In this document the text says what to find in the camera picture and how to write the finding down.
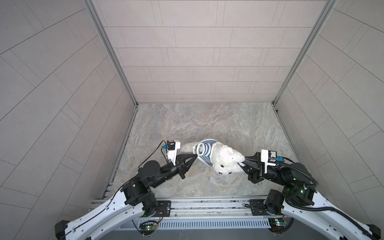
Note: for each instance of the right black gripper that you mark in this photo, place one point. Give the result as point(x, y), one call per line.
point(256, 173)

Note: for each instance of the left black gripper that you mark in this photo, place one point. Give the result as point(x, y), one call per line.
point(184, 168)

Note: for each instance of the blue white striped sweater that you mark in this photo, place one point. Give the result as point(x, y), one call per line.
point(204, 149)

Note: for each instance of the white teddy bear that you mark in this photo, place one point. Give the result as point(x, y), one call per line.
point(225, 159)

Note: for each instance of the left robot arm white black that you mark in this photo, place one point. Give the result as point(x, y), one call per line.
point(133, 200)

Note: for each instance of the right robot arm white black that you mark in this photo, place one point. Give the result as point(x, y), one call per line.
point(300, 200)

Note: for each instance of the right green circuit board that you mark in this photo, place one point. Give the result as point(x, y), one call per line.
point(276, 224)

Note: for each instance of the green circuit board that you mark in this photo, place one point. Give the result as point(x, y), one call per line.
point(276, 224)
point(148, 227)

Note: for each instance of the white ventilation grille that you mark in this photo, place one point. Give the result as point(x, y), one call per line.
point(205, 224)

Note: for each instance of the left green circuit board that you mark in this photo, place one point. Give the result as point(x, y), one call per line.
point(148, 227)

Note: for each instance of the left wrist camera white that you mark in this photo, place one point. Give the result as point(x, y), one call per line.
point(172, 147)

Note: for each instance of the aluminium mounting rail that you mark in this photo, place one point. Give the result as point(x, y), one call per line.
point(210, 207)

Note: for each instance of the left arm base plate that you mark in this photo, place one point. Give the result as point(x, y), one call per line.
point(163, 210)

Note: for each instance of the right corner aluminium post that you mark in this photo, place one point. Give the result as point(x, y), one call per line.
point(324, 15)

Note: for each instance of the corner aluminium post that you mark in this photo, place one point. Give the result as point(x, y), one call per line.
point(324, 15)
point(90, 7)

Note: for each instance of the left corner aluminium post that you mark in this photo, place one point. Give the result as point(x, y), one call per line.
point(90, 7)

